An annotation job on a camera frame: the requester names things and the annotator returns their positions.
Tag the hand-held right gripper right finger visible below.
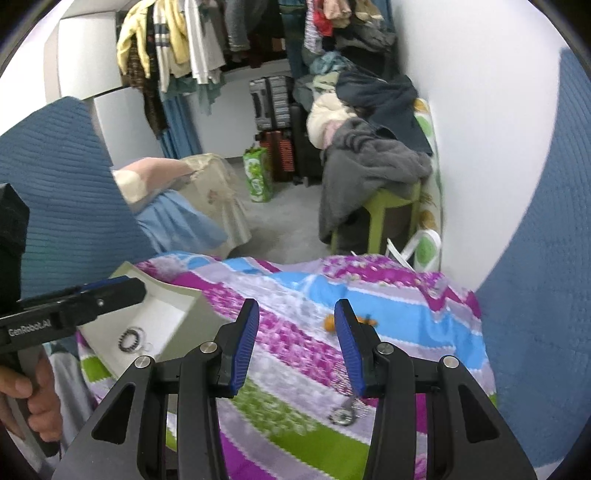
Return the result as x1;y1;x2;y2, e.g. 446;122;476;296
333;298;539;480

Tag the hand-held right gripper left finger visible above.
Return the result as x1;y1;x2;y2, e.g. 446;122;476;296
51;298;262;480

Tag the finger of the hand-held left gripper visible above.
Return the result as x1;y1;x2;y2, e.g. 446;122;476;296
76;276;134;294
65;277;147;328

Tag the orange bead ornament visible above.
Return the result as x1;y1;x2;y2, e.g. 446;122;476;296
322;314;378;333

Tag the black beaded bracelet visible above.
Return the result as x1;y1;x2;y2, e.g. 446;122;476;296
117;327;145;352

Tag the white cardboard box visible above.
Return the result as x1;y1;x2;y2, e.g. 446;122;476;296
76;274;218;381

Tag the person's left hand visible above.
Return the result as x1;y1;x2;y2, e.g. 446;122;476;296
0;355;64;444

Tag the colourful striped floral blanket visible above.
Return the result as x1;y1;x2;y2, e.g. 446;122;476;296
76;254;498;480

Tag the large blue quilted cushion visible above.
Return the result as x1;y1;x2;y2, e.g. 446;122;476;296
0;96;156;301

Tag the light blue bedsheet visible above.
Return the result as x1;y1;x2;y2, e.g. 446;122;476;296
133;190;230;253

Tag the pink cream pillow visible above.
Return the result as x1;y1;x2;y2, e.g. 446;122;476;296
112;157;195;205

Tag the cream embroidered cover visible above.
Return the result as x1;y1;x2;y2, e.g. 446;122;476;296
179;154;253;260

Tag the green plastic stool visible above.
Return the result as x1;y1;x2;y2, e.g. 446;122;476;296
329;181;423;256

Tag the green shopping bag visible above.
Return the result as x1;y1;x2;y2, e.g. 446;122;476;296
243;146;274;204

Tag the grey fleece garment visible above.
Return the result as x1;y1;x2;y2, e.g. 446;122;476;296
318;117;434;244

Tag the red black suitcase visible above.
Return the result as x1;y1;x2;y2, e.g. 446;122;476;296
257;130;295;184

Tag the grey striped suitcase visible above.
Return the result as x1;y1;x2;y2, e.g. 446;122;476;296
249;76;295;132

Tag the row of hanging clothes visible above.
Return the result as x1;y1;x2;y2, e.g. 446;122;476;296
115;0;399;160

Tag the pile of clothes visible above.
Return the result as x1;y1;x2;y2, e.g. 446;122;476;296
293;50;435;158

